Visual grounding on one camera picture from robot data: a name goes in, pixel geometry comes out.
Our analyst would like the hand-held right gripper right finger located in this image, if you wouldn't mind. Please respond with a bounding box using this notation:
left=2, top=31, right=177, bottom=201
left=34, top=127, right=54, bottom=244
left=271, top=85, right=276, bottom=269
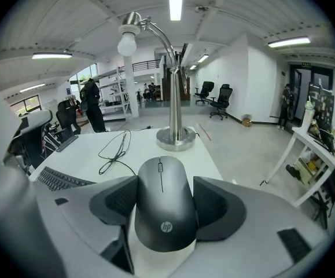
left=193, top=175, right=248, bottom=242

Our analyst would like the black cable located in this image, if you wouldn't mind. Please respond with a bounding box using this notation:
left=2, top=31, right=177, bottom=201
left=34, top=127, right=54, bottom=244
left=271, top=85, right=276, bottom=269
left=98, top=125, right=152, bottom=177

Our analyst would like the white cup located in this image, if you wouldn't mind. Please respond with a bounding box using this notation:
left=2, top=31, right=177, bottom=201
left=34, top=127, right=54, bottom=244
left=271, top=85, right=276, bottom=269
left=304, top=99, right=314, bottom=129

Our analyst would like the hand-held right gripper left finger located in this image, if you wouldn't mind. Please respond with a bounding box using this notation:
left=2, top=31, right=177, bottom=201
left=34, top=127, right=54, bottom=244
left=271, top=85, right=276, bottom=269
left=89, top=175, right=139, bottom=225

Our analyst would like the black office chair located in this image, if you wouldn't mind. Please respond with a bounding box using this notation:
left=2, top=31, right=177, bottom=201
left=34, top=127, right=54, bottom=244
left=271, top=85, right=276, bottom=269
left=209, top=83, right=234, bottom=121
left=194, top=81, right=215, bottom=106
left=55, top=99, right=82, bottom=144

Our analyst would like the white side table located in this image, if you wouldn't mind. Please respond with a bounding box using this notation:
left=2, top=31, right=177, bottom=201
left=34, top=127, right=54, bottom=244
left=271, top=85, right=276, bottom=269
left=259, top=126, right=335, bottom=209

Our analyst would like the white storage shelf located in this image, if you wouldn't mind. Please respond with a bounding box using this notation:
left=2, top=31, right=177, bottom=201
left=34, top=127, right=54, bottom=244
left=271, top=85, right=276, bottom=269
left=97, top=67, right=132, bottom=122

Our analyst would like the black computer mouse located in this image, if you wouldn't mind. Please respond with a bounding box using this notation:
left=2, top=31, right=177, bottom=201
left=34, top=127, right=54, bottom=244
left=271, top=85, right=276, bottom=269
left=134, top=156, right=198, bottom=253

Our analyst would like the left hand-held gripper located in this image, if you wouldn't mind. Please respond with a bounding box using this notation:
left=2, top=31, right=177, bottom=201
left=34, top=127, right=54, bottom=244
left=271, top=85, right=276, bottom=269
left=0, top=71, right=67, bottom=278

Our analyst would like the black keyboard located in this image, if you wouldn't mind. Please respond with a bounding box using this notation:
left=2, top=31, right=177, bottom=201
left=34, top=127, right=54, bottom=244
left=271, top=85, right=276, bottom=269
left=35, top=166, right=97, bottom=192

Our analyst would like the silver desk lamp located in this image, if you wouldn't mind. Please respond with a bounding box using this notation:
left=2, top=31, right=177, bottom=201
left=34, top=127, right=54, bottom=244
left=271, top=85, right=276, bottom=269
left=117, top=11, right=197, bottom=153

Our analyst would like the wooden staircase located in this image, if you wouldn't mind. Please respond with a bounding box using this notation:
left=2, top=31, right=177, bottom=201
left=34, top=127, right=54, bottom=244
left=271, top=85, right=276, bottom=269
left=161, top=43, right=192, bottom=101

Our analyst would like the black pegboard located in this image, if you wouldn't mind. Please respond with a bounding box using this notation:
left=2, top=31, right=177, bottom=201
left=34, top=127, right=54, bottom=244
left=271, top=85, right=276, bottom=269
left=307, top=82, right=335, bottom=146

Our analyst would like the grey office chair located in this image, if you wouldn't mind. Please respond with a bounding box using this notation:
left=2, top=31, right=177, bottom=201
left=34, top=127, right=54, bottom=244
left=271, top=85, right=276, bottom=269
left=9, top=109, right=54, bottom=174

